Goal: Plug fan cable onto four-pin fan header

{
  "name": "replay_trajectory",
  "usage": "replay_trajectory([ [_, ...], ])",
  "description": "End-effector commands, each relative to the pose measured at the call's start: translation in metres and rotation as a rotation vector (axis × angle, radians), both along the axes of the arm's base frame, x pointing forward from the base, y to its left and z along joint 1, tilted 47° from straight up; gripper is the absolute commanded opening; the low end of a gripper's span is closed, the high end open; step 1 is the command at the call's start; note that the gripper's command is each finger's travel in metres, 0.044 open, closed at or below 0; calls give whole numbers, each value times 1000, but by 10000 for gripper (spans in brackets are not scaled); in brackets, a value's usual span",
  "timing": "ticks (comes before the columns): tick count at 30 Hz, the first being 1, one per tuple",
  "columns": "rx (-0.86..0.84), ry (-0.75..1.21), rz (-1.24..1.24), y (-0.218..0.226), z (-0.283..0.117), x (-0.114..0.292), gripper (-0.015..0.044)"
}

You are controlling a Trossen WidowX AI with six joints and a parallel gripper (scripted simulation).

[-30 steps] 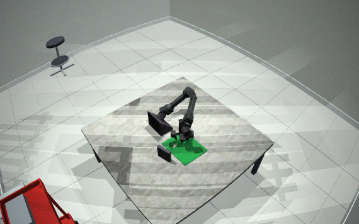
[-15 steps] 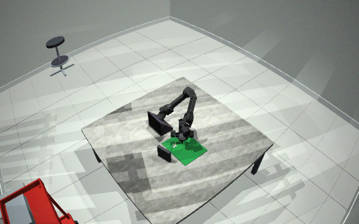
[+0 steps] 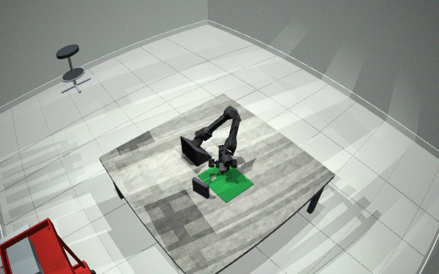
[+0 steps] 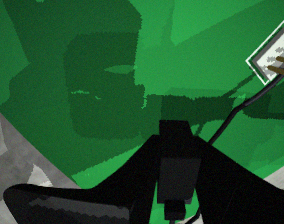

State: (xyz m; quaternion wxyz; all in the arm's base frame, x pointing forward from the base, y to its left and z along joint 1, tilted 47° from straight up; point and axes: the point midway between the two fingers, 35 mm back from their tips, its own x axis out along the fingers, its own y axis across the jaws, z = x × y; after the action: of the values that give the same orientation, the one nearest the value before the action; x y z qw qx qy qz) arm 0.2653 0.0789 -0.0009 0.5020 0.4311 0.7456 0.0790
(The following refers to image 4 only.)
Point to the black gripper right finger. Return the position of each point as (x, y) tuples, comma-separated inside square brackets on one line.
[(230, 194)]

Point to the green circuit board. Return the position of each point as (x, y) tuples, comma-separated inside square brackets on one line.
[(87, 81)]

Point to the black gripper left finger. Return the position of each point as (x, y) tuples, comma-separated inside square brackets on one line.
[(123, 198)]

